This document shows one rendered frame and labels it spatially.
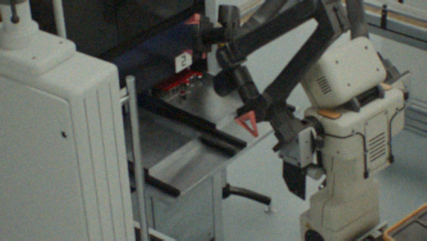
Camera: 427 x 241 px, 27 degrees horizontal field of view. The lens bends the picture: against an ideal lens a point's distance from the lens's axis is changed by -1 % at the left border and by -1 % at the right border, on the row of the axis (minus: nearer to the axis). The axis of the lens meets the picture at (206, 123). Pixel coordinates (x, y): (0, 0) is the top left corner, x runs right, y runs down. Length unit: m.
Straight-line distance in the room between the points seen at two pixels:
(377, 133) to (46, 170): 0.96
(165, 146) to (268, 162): 1.48
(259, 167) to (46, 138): 2.34
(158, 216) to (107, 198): 1.19
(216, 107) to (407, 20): 0.98
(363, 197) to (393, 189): 1.52
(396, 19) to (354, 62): 1.24
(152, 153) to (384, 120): 0.83
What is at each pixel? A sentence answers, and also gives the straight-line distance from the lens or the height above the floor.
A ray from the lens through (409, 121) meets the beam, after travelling 3.96.
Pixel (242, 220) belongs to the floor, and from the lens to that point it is 4.10.
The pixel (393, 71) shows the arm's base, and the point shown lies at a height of 1.23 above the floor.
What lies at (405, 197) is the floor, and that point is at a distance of 4.28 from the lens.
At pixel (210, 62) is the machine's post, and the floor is 0.95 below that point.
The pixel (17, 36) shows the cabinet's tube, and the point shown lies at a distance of 2.20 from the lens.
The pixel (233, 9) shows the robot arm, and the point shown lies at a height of 1.34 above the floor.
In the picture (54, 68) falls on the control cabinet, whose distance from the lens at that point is 2.18.
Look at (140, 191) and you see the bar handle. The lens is 2.43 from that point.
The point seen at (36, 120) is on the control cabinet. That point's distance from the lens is 2.20.
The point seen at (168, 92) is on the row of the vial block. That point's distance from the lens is 3.27.
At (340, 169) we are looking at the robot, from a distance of 2.66.
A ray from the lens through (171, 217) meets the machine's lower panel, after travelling 3.55.
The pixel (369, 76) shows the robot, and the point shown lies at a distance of 2.57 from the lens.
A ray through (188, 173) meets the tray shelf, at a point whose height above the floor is 0.88.
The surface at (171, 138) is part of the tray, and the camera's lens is 3.07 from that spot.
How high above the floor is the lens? 2.59
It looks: 33 degrees down
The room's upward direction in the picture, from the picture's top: 2 degrees counter-clockwise
